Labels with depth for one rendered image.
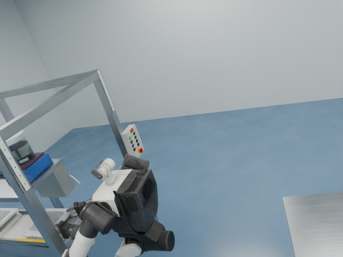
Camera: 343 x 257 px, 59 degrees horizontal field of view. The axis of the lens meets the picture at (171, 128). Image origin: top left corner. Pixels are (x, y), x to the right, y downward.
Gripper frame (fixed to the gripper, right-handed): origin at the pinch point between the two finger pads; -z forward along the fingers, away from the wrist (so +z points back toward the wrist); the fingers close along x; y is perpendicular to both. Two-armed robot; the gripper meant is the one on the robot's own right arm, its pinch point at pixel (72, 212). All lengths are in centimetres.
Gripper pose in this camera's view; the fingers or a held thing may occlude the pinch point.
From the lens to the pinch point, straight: 218.4
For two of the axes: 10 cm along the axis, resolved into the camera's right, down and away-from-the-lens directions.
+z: 9.4, -3.3, 1.0
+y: -2.2, -3.6, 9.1
